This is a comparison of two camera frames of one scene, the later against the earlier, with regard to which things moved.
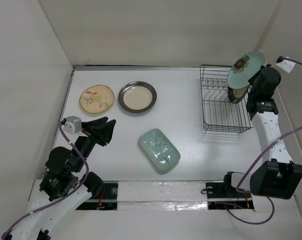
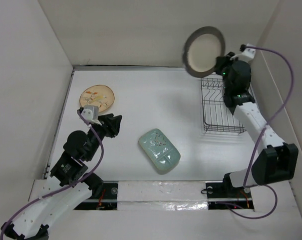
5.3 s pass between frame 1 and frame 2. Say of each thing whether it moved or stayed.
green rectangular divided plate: stayed
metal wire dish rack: stayed
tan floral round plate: stayed
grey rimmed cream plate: moved
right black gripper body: moved
